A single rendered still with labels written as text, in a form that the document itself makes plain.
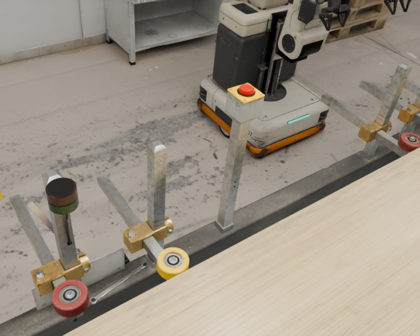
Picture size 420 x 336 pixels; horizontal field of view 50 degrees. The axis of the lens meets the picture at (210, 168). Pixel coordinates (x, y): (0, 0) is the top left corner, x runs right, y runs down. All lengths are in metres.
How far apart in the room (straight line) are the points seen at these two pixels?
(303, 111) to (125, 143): 1.14
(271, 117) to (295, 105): 0.23
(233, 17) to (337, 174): 1.26
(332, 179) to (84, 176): 1.49
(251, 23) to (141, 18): 1.67
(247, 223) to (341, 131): 1.90
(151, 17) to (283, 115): 1.83
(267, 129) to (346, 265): 1.58
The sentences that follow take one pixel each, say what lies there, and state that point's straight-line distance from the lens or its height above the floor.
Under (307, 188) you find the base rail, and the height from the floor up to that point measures 0.70.
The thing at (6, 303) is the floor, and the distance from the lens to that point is 2.24.
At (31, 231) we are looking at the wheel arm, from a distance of 1.31.
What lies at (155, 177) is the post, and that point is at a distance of 1.11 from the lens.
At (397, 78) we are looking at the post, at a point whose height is 1.07.
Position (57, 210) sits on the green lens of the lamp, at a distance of 0.96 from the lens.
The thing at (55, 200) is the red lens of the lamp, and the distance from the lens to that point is 0.94.
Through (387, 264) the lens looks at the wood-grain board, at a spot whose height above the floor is 0.90.
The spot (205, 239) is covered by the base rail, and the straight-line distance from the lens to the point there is 1.46.
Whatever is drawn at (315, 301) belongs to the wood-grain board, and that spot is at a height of 0.90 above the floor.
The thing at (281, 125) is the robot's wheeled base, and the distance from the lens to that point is 2.77.
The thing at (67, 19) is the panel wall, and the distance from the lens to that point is 3.88.
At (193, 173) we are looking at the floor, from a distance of 2.71.
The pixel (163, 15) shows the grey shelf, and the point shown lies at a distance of 4.25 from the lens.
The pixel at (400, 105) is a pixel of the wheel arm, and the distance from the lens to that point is 2.04.
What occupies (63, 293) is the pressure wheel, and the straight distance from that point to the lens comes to 1.12.
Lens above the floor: 1.83
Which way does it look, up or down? 41 degrees down
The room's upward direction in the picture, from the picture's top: 7 degrees clockwise
